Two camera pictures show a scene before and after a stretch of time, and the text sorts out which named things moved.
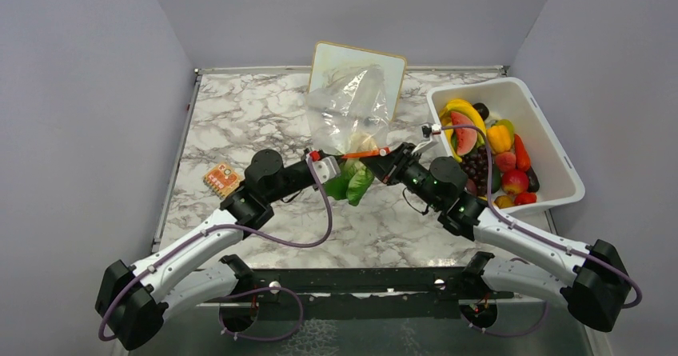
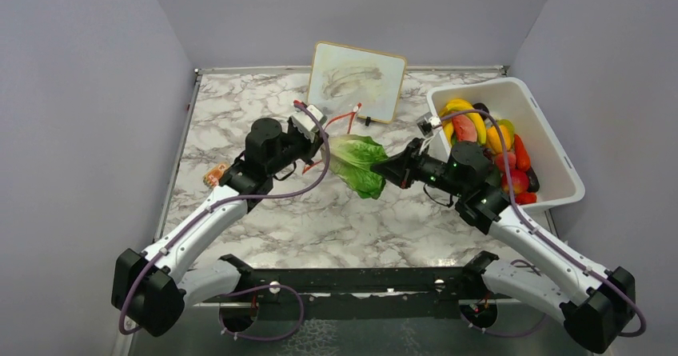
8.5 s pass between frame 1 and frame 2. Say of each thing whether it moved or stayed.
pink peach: stayed
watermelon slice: stayed
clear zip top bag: moved
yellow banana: stayed
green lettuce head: moved
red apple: stayed
